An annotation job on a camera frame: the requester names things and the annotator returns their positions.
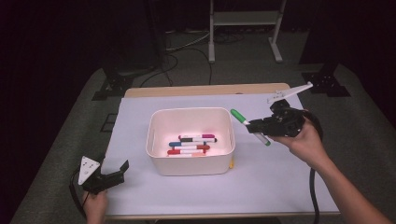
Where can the dark red marker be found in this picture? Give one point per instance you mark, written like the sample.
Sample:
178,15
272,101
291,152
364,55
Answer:
204,147

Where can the person's right hand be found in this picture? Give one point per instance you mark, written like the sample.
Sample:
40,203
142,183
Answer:
306,146

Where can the yellow marker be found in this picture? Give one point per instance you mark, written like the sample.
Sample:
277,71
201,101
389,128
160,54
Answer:
231,163

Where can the pink marker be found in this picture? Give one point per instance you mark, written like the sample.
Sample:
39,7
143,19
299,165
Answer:
208,136

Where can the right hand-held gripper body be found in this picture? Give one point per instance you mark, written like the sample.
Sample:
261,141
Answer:
286,121

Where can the white table mat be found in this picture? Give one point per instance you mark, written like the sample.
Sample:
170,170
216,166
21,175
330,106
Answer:
186,196

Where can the black vertical post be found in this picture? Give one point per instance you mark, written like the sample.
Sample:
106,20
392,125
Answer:
158,31

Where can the person's left hand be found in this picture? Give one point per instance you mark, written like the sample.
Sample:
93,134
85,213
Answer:
95,207

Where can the black stand base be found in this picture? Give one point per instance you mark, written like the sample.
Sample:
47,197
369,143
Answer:
113,85
325,84

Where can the green marker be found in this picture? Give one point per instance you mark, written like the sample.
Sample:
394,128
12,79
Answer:
238,115

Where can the black marker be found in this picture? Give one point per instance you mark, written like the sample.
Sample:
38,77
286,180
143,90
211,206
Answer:
186,140

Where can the white storage box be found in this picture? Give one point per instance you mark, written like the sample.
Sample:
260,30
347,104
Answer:
190,166

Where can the white metal stand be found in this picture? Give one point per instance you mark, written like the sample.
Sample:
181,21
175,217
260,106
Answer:
246,18

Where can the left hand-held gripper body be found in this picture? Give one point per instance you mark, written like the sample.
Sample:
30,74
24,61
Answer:
92,180

